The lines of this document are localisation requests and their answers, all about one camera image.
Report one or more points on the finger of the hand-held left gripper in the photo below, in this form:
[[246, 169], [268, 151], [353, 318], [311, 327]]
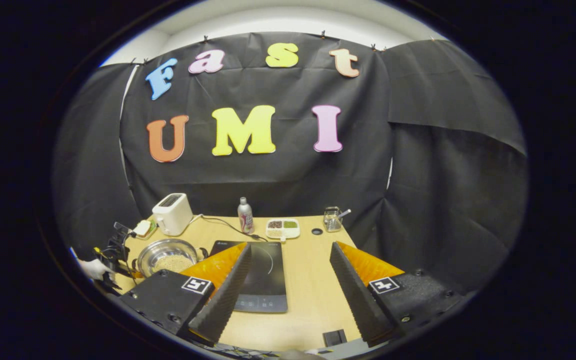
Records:
[[136, 274]]

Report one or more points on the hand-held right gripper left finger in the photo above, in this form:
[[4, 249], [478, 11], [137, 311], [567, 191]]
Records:
[[223, 302]]

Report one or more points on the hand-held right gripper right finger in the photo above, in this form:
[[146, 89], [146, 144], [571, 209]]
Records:
[[358, 300]]

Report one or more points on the pile of soybeans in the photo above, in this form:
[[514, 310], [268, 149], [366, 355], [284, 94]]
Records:
[[173, 263]]

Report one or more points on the black induction cooktop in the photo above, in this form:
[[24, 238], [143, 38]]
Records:
[[268, 280]]

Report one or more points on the small black box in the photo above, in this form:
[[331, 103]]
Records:
[[334, 338]]

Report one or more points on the white toaster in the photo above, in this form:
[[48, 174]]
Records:
[[173, 215]]

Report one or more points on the silver patterned drink bottle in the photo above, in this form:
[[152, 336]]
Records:
[[245, 217]]

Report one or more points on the white divided bean tray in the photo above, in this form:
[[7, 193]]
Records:
[[283, 229]]

